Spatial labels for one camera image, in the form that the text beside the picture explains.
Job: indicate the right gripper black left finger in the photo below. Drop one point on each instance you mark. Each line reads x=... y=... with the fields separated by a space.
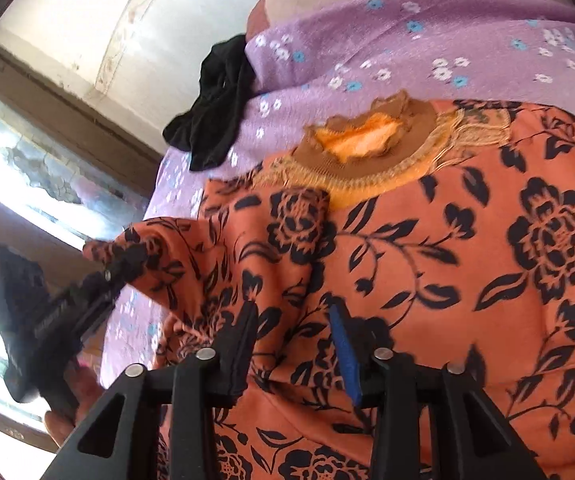
x=119 y=437

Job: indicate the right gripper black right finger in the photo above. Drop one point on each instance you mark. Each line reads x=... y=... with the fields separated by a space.
x=431 y=422

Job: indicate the orange black floral garment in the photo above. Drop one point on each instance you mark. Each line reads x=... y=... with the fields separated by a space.
x=448 y=228

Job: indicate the black cloth on bed edge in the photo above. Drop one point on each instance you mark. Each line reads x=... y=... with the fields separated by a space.
x=209 y=128

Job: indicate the purple floral bed sheet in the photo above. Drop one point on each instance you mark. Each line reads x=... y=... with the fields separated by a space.
x=337 y=62

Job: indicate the brown wooden window frame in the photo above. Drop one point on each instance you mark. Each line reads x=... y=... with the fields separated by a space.
x=76 y=125

